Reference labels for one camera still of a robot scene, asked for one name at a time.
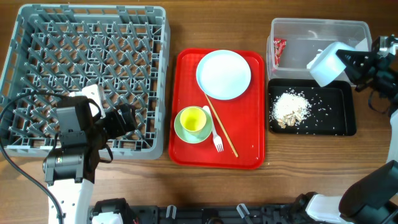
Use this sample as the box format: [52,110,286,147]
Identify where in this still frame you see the clear plastic bin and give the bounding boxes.
[266,18,373,80]

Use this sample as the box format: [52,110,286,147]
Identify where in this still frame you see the black tray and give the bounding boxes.
[268,78,357,136]

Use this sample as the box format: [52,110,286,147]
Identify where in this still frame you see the light blue bowl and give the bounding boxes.
[310,42,354,87]

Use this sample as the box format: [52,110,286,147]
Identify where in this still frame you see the green bowl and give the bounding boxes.
[173,106,213,144]

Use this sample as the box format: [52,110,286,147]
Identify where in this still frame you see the red snack wrapper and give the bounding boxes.
[273,38,287,67]

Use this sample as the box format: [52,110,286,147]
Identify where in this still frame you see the red plastic tray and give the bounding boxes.
[169,48,266,169]

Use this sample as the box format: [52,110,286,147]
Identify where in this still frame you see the rice and food scraps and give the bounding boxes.
[270,89,312,129]

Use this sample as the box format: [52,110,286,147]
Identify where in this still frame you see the grey dishwasher rack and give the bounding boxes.
[1,4,170,159]

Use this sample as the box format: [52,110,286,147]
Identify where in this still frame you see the white plastic fork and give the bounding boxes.
[203,106,224,152]

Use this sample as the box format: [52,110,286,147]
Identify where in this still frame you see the white tissue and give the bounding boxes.
[307,49,323,69]

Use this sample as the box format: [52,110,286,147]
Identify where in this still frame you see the wooden chopstick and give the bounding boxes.
[205,93,239,157]

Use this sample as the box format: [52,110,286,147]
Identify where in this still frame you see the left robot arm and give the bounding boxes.
[43,96,137,223]

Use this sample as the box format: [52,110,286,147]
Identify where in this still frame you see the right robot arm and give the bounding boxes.
[288,50,397,223]

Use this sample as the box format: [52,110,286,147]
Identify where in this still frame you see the light blue plate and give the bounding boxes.
[196,50,251,100]

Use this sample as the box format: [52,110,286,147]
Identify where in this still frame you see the yellow cup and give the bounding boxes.
[180,106,207,134]

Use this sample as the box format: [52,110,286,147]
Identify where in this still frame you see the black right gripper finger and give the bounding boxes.
[345,68,373,92]
[336,50,373,70]

